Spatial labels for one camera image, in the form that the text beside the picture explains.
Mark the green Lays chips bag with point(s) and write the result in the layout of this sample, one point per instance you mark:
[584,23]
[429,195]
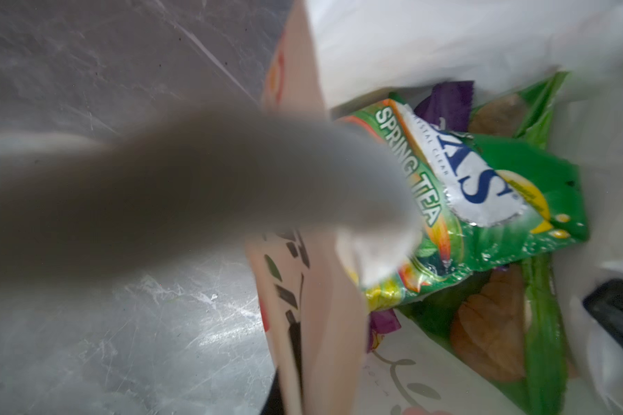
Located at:
[505,323]

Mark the green lemon candy bag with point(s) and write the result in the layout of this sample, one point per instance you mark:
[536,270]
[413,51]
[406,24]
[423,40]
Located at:
[484,201]

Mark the purple grape candy bag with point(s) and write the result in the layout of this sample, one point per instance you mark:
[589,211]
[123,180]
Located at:
[448,106]

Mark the white floral paper bag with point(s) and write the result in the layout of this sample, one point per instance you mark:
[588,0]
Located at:
[188,338]

